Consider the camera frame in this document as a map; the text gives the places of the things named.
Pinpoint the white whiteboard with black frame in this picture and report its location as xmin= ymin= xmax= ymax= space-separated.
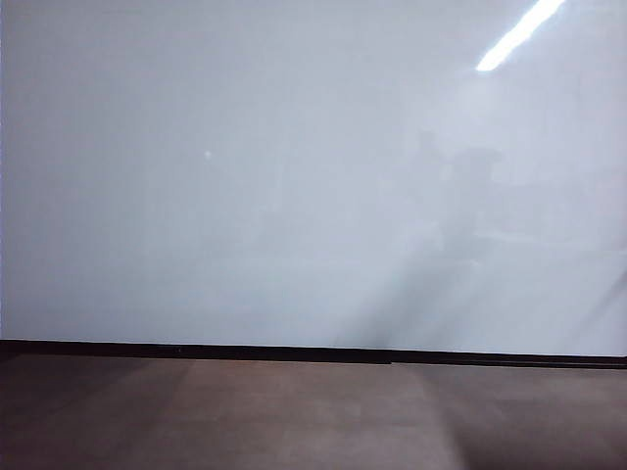
xmin=0 ymin=0 xmax=627 ymax=369

